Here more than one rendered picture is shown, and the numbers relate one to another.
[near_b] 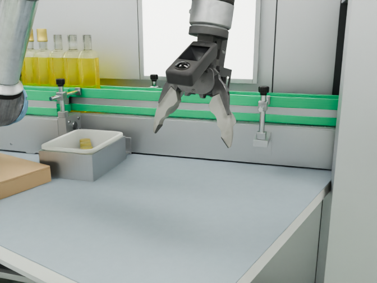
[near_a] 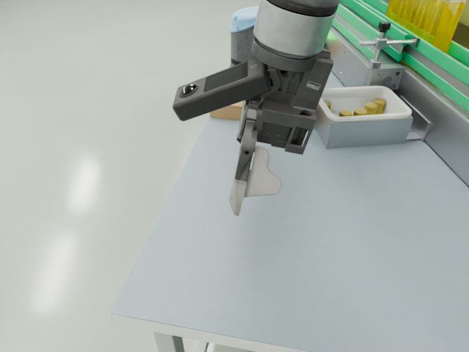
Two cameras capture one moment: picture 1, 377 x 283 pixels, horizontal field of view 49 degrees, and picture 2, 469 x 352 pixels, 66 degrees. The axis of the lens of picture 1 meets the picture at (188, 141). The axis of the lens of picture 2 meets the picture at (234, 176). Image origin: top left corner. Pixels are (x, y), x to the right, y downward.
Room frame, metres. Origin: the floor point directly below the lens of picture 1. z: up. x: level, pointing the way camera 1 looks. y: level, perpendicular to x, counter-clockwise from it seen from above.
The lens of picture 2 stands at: (0.56, -0.37, 1.29)
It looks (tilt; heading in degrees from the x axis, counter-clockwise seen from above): 39 degrees down; 67
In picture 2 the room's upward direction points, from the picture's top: straight up
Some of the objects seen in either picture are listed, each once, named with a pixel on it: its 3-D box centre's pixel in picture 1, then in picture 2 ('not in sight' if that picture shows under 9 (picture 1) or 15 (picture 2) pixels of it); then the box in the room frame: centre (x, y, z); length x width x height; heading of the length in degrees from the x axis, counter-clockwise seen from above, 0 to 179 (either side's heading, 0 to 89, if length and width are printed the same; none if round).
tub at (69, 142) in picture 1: (84, 151); (357, 114); (1.21, 0.32, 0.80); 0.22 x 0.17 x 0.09; 164
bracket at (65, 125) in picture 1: (70, 124); (384, 77); (1.36, 0.40, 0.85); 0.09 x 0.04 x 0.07; 164
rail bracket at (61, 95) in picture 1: (65, 96); (387, 45); (1.34, 0.40, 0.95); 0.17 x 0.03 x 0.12; 164
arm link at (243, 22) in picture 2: not in sight; (252, 33); (1.02, 0.60, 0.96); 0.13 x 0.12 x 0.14; 149
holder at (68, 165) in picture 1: (89, 152); (366, 116); (1.24, 0.31, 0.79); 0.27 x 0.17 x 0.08; 164
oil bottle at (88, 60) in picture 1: (89, 80); (439, 31); (1.46, 0.35, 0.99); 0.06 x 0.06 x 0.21; 75
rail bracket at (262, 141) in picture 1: (262, 123); not in sight; (1.16, -0.21, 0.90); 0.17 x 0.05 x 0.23; 164
